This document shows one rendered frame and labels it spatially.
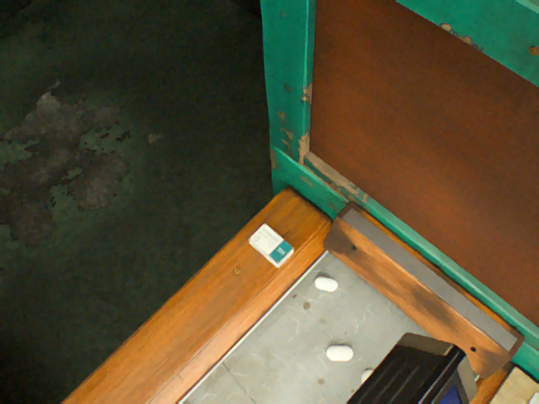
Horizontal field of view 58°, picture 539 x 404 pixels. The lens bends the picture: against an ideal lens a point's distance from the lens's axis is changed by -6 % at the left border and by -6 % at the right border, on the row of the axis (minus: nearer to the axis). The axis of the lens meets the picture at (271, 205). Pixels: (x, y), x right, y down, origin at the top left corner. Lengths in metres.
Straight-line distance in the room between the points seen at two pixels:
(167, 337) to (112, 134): 1.27
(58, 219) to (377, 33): 1.49
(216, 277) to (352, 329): 0.22
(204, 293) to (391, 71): 0.44
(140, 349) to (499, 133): 0.56
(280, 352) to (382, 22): 0.49
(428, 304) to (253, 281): 0.26
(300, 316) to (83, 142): 1.35
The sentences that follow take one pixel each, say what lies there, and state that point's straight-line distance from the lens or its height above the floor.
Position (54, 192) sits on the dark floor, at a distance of 1.89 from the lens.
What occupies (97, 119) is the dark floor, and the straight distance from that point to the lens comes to 2.01.
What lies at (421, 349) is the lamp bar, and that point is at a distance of 0.44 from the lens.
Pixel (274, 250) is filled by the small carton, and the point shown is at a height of 0.79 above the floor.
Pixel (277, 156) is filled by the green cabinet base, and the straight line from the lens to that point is 0.81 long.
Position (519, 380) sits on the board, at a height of 0.78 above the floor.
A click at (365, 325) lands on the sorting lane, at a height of 0.74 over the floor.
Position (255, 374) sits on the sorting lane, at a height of 0.74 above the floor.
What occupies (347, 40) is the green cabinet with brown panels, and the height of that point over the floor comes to 1.12.
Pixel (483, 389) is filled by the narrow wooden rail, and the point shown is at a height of 0.76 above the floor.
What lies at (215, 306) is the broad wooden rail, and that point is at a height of 0.76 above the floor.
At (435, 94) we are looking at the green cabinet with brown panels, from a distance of 0.50.
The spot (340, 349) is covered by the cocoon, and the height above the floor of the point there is 0.76.
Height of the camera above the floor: 1.50
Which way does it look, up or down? 63 degrees down
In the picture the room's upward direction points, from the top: 4 degrees counter-clockwise
